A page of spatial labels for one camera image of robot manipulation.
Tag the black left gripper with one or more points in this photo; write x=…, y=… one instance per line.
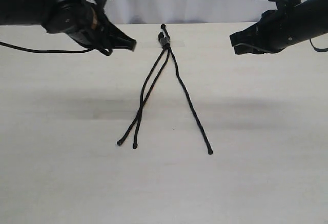
x=78, y=20

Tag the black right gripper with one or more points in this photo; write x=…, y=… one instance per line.
x=270, y=35

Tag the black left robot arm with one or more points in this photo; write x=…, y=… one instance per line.
x=33, y=12

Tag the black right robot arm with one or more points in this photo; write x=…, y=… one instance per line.
x=309, y=20

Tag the white curtain backdrop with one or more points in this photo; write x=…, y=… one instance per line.
x=187, y=11

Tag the clear tape strip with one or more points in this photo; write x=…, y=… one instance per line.
x=156, y=44

